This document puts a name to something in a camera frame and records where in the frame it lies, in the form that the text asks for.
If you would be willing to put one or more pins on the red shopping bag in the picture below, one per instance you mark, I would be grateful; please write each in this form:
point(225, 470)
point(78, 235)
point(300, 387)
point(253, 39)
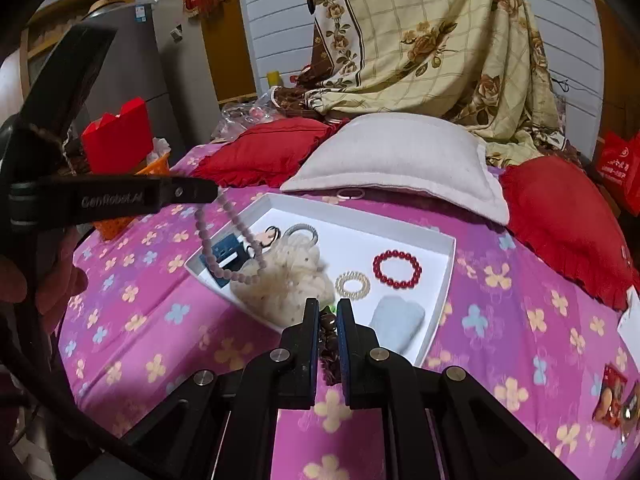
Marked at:
point(620, 170)

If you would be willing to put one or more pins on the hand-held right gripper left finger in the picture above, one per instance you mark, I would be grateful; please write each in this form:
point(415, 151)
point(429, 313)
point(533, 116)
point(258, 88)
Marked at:
point(314, 332)

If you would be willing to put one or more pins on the light blue fabric piece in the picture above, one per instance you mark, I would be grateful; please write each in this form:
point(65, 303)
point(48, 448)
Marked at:
point(397, 322)

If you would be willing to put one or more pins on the pink floral bedsheet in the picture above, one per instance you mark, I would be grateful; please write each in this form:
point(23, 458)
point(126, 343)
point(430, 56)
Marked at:
point(500, 335)

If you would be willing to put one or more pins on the clear plastic bag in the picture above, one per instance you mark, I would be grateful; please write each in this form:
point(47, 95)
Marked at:
point(240, 120)

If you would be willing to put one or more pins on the white shallow cardboard box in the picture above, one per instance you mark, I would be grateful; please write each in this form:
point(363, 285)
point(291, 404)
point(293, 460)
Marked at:
point(350, 230)

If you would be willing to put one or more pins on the orange plastic basket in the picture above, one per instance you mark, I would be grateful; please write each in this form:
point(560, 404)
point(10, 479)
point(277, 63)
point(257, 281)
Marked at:
point(157, 165)

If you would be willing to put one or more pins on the grey refrigerator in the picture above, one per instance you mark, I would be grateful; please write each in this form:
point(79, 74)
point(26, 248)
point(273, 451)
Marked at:
point(150, 60)

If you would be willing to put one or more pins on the cream dotted organza scrunchie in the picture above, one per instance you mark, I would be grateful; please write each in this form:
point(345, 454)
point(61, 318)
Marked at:
point(290, 285)

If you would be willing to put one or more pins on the red ruffled pillow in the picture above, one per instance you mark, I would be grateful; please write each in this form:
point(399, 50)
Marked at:
point(260, 150)
point(560, 220)

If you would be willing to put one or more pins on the off-white pillow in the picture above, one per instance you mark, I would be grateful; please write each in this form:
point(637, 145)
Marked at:
point(400, 160)

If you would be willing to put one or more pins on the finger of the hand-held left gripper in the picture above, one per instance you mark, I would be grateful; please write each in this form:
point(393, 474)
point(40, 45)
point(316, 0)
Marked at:
point(192, 191)
point(70, 75)

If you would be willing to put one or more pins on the thin silver bangle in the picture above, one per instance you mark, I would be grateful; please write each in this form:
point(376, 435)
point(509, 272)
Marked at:
point(338, 193)

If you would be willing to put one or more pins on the cream floral checked blanket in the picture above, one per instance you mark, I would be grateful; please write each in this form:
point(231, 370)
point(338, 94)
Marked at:
point(425, 20)

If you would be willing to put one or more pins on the yellow bottle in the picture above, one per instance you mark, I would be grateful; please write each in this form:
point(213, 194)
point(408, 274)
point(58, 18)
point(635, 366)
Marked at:
point(272, 79)

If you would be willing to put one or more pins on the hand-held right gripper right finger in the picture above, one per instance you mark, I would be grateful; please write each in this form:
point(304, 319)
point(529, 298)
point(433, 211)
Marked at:
point(344, 335)

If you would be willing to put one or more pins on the person's left hand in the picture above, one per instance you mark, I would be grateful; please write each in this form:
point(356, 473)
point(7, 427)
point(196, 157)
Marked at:
point(60, 280)

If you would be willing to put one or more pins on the red snack packet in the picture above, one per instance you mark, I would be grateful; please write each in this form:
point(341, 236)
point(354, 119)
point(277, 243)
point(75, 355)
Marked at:
point(610, 395)

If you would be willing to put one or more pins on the straw hat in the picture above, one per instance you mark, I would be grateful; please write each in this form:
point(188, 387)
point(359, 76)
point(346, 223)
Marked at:
point(102, 7)

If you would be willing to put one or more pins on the dark blue hair clip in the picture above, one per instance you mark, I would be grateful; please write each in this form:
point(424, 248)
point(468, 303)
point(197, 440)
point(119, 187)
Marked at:
point(225, 249)

